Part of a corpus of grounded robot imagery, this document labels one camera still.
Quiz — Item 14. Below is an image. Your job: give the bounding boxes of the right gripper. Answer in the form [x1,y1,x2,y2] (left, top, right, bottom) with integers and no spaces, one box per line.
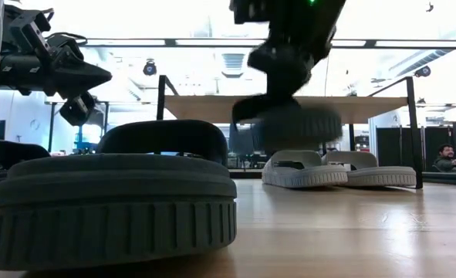
[246,40,316,98]

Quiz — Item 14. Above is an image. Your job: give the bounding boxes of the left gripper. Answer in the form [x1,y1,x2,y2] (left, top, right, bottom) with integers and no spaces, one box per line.
[0,10,113,127]

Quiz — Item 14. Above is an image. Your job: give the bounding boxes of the dark green rubber slide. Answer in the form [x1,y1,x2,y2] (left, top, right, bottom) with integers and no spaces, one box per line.
[230,94,345,153]
[0,118,239,271]

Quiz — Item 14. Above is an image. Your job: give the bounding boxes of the black rubber slide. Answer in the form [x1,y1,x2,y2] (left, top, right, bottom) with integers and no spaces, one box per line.
[0,139,52,209]

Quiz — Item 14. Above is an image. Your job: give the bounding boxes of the beige rubber slide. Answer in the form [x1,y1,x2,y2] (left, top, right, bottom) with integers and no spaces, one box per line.
[261,149,350,189]
[322,151,418,188]

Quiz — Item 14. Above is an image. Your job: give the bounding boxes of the equipment rack with lights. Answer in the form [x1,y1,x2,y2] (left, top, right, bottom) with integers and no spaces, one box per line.
[69,131,105,155]

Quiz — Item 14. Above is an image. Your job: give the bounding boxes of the overhead light bar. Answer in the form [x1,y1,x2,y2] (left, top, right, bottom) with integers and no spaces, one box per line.
[84,37,456,50]

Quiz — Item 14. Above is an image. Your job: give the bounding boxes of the black partition panels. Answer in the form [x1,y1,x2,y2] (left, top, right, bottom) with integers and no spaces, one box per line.
[376,126,452,173]

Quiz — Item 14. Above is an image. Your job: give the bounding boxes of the person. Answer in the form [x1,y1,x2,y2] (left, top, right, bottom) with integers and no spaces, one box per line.
[432,143,456,174]

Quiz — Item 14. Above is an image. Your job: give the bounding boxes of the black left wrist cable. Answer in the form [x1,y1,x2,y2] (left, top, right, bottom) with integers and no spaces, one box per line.
[43,32,89,46]

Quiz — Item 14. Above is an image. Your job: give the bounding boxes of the silver ceiling duct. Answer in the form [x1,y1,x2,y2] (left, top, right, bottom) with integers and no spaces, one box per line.
[220,52,247,79]

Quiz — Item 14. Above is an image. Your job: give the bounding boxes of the black rack frame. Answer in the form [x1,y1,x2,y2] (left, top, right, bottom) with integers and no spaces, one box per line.
[46,100,111,154]

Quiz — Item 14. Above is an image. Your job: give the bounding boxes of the black frame wooden shelf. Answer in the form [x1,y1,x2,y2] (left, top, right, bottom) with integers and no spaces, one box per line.
[156,74,424,190]

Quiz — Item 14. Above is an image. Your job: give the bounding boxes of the black table frame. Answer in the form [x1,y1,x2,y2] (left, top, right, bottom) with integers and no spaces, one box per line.
[227,168,456,188]

